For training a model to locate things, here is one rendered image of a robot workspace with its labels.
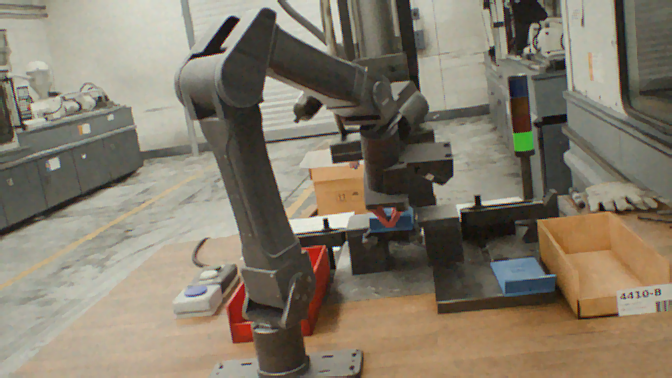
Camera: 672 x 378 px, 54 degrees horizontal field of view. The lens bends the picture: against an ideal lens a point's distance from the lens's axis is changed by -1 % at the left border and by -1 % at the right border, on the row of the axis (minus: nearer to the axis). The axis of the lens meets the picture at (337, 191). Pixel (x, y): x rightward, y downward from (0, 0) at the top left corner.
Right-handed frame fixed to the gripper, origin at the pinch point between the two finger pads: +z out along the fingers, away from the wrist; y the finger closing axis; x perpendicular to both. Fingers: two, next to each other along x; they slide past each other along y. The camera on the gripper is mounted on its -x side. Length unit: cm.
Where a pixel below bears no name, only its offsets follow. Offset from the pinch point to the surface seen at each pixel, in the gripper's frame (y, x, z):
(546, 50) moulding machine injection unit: 334, -109, 175
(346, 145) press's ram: 11.2, 6.3, -8.1
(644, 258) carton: -14.7, -35.8, -3.4
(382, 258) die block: 1.0, 2.0, 9.9
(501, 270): -9.5, -16.9, 3.1
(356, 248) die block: 2.1, 6.4, 8.0
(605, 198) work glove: 22, -43, 20
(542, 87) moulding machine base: 262, -90, 156
